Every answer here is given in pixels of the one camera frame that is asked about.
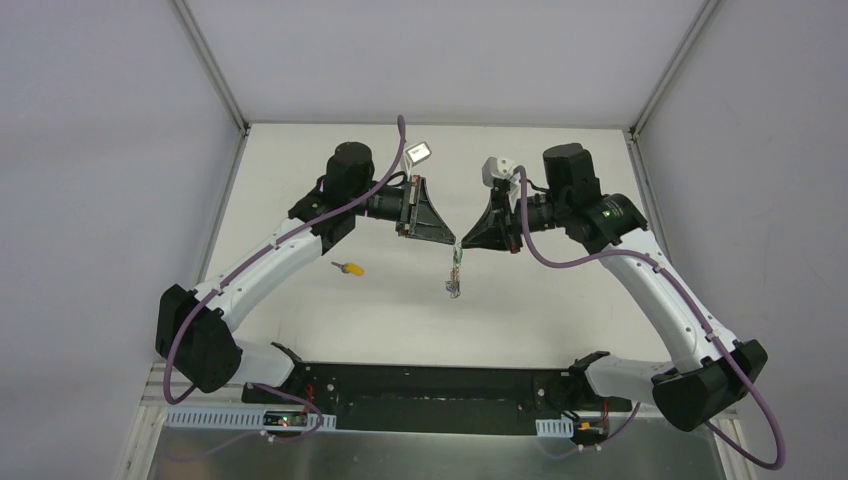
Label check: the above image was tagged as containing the aluminium frame post left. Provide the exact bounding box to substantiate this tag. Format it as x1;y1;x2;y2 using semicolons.
169;0;250;136

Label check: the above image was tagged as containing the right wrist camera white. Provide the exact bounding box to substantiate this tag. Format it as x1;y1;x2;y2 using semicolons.
481;157;517;188

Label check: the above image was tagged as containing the aluminium front rail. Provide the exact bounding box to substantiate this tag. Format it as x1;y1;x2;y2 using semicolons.
140;362;738;420

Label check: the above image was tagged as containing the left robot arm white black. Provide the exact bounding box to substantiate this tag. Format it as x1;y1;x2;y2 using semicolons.
155;142;456;405

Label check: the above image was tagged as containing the silver keyring with clips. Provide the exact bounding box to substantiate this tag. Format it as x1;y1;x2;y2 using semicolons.
445;255;462;299

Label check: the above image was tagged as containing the yellow tagged key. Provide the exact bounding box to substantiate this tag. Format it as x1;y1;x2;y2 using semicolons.
332;262;365;277

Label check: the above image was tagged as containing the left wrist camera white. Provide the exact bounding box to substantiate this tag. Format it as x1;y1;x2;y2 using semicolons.
403;141;432;174

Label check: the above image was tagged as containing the aluminium frame post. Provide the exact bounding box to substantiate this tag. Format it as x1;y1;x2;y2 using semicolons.
629;0;724;141
169;0;250;136

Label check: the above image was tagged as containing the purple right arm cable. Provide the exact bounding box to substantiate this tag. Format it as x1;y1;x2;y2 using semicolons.
513;165;788;472

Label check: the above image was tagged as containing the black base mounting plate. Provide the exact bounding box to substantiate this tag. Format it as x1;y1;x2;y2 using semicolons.
279;363;633;436

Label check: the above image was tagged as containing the aluminium frame post right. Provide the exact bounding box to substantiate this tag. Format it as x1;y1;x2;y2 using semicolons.
629;0;724;141

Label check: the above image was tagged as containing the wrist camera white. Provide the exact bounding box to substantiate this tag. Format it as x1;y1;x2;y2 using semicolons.
481;157;517;188
403;141;432;174

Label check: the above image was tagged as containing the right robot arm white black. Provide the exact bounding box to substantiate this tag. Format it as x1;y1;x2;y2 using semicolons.
460;143;768;432

